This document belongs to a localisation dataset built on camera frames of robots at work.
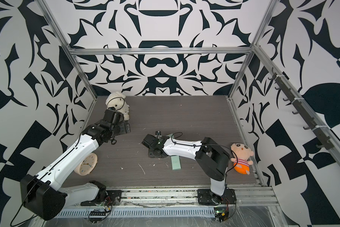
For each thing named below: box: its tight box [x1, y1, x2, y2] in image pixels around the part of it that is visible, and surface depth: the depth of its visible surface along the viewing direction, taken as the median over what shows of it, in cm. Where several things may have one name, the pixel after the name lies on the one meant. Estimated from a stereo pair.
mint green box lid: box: [170, 155, 182, 171], surface depth 86 cm
